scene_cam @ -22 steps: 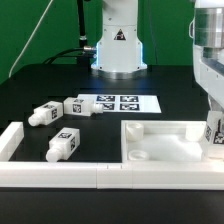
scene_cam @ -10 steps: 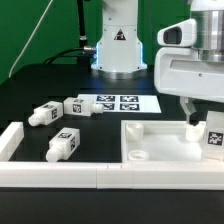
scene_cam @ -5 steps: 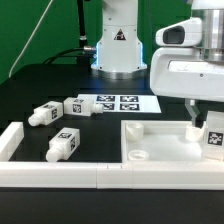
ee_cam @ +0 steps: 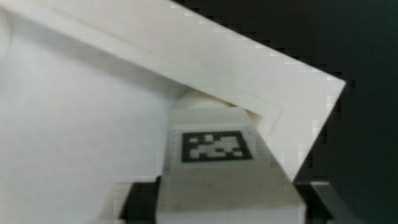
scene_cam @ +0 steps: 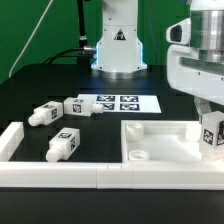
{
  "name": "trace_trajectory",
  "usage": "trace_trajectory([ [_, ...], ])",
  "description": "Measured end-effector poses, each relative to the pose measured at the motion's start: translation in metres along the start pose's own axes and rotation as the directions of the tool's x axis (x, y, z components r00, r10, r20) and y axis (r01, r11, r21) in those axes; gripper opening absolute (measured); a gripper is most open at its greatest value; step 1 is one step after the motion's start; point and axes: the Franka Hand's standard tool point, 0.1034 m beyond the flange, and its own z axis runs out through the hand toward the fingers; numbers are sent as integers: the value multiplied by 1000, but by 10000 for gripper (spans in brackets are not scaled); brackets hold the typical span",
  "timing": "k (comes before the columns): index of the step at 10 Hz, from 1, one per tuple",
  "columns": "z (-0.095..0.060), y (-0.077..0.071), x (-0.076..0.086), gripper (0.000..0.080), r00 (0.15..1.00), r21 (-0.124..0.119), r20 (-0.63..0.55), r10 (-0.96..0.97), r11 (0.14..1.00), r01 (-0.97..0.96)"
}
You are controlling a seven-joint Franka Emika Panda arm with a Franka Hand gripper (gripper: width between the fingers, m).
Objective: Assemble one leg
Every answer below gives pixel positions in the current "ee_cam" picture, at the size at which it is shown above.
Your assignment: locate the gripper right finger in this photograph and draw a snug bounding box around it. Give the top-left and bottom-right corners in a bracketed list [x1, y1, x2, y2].
[295, 181, 364, 224]

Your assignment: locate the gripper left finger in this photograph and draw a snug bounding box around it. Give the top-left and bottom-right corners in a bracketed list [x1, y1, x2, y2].
[96, 177, 160, 224]

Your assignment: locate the white table leg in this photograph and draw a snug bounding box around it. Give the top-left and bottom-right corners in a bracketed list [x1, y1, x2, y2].
[155, 91, 306, 224]

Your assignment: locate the white square tabletop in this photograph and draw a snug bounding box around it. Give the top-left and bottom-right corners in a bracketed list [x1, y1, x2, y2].
[0, 0, 345, 224]

